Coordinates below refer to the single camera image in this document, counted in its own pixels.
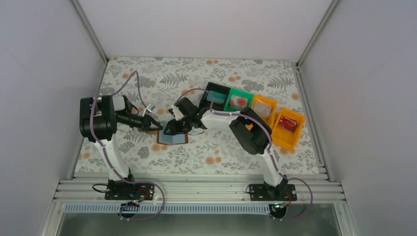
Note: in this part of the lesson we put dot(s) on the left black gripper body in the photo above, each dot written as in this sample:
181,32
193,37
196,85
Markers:
125,118

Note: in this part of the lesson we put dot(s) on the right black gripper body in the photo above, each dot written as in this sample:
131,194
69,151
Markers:
186,125

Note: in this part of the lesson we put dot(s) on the brown leather card holder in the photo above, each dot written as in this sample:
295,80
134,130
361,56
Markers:
168,140

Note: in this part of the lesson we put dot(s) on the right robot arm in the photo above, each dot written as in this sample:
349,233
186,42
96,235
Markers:
252,133

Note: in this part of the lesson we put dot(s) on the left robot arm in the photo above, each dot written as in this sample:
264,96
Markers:
98,122

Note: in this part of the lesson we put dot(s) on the black storage bin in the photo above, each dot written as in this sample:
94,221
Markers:
217,88

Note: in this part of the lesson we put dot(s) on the floral table mat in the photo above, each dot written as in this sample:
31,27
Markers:
160,81

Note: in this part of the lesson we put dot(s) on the teal item in black bin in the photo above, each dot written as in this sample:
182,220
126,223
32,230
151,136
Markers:
216,97

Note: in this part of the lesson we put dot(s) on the red white item in bin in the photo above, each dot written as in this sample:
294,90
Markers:
237,102

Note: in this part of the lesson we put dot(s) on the green storage bin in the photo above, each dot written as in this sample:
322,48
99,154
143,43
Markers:
239,93

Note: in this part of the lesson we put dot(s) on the orange storage bin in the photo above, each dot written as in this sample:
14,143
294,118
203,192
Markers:
280,136

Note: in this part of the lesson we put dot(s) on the red item in orange bin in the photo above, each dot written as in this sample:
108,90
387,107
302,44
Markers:
288,124

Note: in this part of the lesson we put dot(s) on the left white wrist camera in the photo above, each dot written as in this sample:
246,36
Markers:
148,109

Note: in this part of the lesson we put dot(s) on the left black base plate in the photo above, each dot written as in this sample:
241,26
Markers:
125,191

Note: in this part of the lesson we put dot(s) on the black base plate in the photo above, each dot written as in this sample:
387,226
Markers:
125,191
264,192

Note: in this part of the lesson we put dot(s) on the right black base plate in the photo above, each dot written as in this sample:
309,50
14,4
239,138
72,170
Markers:
264,192

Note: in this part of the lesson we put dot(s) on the aluminium rail frame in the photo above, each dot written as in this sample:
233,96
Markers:
192,194

